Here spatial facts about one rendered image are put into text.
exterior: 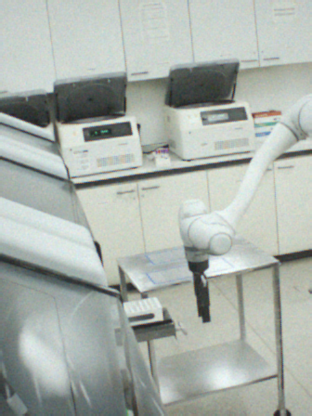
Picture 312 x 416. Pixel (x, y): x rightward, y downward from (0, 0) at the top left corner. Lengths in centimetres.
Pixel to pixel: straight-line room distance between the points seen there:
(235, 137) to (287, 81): 99
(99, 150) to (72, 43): 82
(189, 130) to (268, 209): 86
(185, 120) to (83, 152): 76
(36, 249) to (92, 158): 353
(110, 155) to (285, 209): 139
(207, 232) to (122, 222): 256
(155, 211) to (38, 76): 128
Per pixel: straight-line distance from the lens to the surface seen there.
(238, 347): 315
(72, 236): 105
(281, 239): 491
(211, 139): 457
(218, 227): 199
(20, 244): 90
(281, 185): 480
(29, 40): 463
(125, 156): 446
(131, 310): 222
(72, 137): 442
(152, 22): 473
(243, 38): 491
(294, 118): 224
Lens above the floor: 174
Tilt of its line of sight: 15 degrees down
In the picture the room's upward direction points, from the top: 7 degrees counter-clockwise
